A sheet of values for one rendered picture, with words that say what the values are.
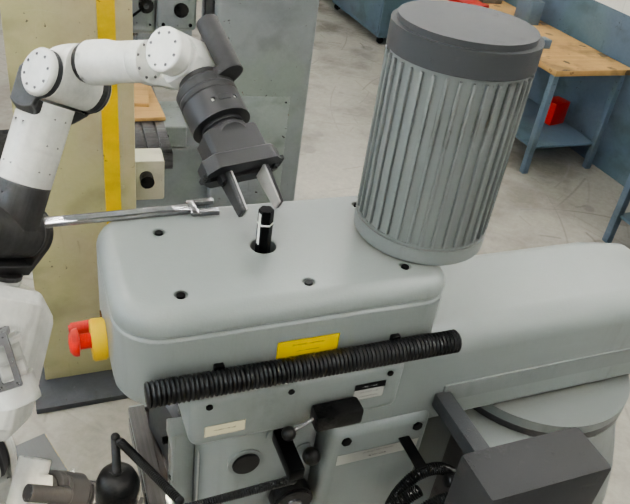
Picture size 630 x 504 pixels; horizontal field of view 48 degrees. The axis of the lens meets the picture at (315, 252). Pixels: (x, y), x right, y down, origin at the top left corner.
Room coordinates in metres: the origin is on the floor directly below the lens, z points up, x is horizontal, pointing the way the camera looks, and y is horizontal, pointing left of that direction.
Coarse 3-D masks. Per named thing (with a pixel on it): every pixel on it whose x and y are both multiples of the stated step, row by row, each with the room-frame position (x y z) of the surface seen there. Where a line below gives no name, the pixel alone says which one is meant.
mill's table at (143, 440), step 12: (132, 408) 1.31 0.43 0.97; (144, 408) 1.32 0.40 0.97; (132, 420) 1.27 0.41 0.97; (144, 420) 1.28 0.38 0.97; (132, 432) 1.26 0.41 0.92; (144, 432) 1.24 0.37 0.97; (144, 444) 1.20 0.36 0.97; (156, 444) 1.22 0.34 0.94; (144, 456) 1.16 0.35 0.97; (156, 456) 1.17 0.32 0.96; (156, 468) 1.13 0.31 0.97; (144, 480) 1.09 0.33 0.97; (144, 492) 1.09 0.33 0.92; (156, 492) 1.06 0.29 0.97
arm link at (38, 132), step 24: (24, 72) 1.05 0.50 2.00; (48, 72) 1.03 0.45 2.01; (24, 96) 1.04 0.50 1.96; (48, 96) 1.03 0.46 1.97; (24, 120) 1.03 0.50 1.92; (48, 120) 1.04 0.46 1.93; (72, 120) 1.09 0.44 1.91; (24, 144) 1.01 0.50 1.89; (48, 144) 1.03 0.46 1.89; (0, 168) 1.00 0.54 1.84; (24, 168) 0.99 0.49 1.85; (48, 168) 1.02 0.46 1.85
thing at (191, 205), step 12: (180, 204) 0.89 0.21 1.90; (192, 204) 0.89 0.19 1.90; (204, 204) 0.91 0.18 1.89; (60, 216) 0.81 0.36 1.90; (72, 216) 0.81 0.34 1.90; (84, 216) 0.82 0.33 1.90; (96, 216) 0.82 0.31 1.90; (108, 216) 0.83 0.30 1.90; (120, 216) 0.83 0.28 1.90; (132, 216) 0.84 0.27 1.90; (144, 216) 0.84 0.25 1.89; (156, 216) 0.85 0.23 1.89; (192, 216) 0.87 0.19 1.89
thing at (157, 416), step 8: (152, 408) 1.23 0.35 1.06; (160, 408) 1.19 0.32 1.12; (168, 408) 1.16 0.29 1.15; (176, 408) 1.17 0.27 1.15; (152, 416) 1.23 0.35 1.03; (160, 416) 1.19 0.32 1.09; (168, 416) 1.15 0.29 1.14; (176, 416) 1.14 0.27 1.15; (152, 424) 1.23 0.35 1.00; (160, 424) 1.19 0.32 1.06; (152, 432) 1.23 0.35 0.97; (160, 432) 1.19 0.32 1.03; (160, 440) 1.19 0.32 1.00
